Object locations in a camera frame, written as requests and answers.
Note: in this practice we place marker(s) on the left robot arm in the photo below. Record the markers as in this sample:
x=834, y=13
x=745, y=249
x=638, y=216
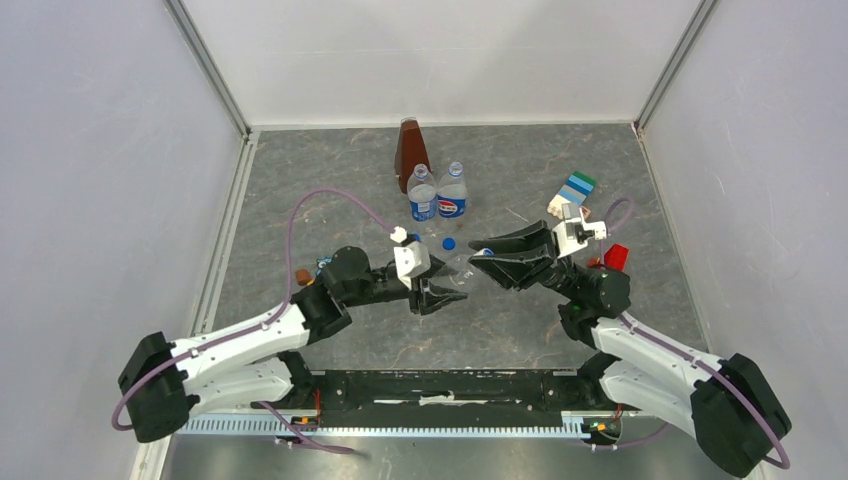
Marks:
x=165, y=383

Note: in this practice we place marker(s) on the aluminium frame post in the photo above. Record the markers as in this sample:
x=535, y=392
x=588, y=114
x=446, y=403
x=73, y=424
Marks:
x=691, y=33
x=203, y=56

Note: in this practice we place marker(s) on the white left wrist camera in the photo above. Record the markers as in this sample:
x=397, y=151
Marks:
x=411, y=257

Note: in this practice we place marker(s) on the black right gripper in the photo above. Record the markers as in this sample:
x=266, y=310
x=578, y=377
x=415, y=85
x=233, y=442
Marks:
x=518, y=272

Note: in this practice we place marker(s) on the clear unlabelled plastic bottle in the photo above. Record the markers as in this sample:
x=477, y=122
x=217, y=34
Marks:
x=459, y=274

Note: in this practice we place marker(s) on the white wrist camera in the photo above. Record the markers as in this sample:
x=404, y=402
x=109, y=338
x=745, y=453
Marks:
x=411, y=257
x=573, y=232

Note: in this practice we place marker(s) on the Pepsi bottle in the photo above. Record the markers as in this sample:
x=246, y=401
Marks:
x=452, y=193
x=421, y=192

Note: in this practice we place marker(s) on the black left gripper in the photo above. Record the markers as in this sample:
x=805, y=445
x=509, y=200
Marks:
x=432, y=298

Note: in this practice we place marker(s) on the aluminium frame post right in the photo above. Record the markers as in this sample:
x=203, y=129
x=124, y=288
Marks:
x=691, y=33

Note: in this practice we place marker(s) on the blue green stacked block toy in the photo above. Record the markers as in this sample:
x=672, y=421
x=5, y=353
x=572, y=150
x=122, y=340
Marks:
x=575, y=190

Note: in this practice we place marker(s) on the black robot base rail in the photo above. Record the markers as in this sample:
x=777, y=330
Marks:
x=453, y=403

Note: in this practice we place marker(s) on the blue owl toy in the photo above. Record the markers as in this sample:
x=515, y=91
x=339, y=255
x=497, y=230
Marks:
x=321, y=264

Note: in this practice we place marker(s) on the brown wooden metronome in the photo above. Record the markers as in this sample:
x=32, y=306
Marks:
x=410, y=151

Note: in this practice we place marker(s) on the aluminium frame post left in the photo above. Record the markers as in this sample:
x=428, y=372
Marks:
x=203, y=56

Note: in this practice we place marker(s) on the red toy block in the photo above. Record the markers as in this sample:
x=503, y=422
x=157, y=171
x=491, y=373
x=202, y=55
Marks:
x=616, y=257

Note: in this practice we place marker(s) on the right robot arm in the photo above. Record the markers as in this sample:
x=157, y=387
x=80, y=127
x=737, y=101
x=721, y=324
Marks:
x=726, y=405

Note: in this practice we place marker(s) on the small brown toy piece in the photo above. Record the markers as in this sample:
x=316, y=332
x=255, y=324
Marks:
x=303, y=277

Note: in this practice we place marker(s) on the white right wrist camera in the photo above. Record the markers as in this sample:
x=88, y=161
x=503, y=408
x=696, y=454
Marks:
x=573, y=232

